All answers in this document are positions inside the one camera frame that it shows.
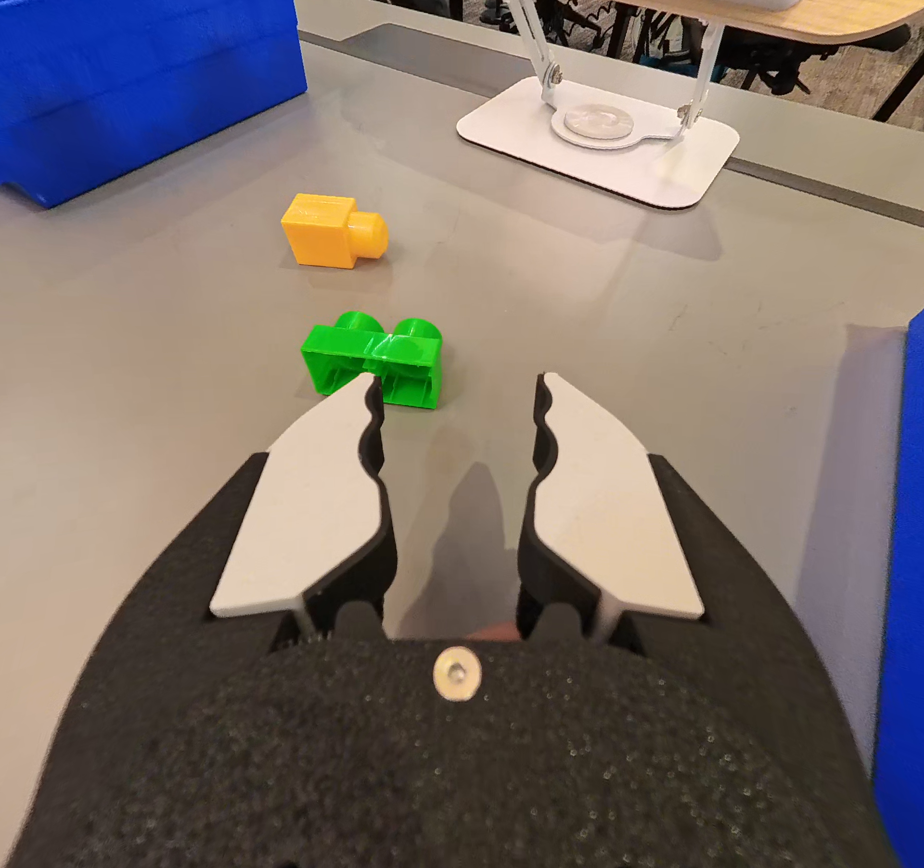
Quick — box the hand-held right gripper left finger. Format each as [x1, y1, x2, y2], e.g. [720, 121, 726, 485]
[209, 373, 399, 643]

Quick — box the green two-stud toy block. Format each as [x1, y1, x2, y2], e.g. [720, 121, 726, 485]
[300, 311, 443, 410]

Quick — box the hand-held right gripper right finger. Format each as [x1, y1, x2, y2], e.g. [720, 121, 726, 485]
[515, 372, 706, 643]

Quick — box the white stand with wooden board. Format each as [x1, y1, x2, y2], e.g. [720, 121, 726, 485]
[404, 0, 924, 210]

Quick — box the blue plastic bin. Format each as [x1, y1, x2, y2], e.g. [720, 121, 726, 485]
[872, 308, 924, 836]
[0, 0, 309, 209]

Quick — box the yellow one-stud toy block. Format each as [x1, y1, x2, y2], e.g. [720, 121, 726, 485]
[280, 194, 391, 270]

